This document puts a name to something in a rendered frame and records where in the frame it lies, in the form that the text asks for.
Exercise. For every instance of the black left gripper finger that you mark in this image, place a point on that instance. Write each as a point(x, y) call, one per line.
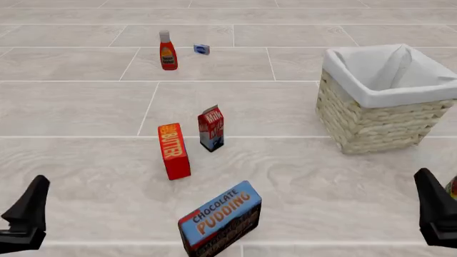
point(30, 203)

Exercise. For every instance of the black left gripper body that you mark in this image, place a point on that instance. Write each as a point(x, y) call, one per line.
point(21, 239)

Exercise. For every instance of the small blue box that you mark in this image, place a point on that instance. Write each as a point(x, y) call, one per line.
point(201, 49)

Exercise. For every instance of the blue chocolate pudding box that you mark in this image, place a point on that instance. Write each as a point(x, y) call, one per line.
point(219, 219)

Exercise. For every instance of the woven basket with white liner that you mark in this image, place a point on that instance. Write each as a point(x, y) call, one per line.
point(383, 101)

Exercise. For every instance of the red ketchup bottle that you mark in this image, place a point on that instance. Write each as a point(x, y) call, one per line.
point(168, 52)

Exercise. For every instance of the red milk carton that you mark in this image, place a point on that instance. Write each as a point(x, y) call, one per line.
point(211, 128)

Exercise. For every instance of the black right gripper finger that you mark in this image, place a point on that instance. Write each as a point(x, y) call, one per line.
point(432, 198)

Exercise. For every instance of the colourful printed tin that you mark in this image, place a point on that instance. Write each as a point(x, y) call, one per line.
point(453, 188)

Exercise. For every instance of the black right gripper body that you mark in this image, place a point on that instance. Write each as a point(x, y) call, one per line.
point(441, 237)

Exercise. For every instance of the red butter box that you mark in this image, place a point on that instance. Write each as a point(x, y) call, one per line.
point(174, 151)

